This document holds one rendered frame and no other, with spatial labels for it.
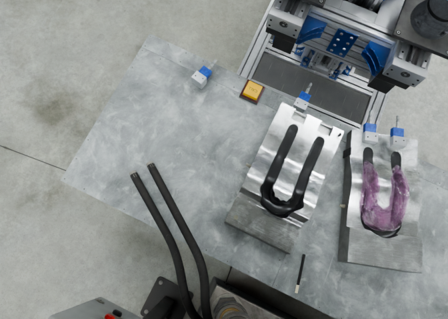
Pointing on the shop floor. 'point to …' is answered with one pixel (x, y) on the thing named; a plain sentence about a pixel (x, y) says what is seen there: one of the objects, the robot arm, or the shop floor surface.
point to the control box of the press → (163, 290)
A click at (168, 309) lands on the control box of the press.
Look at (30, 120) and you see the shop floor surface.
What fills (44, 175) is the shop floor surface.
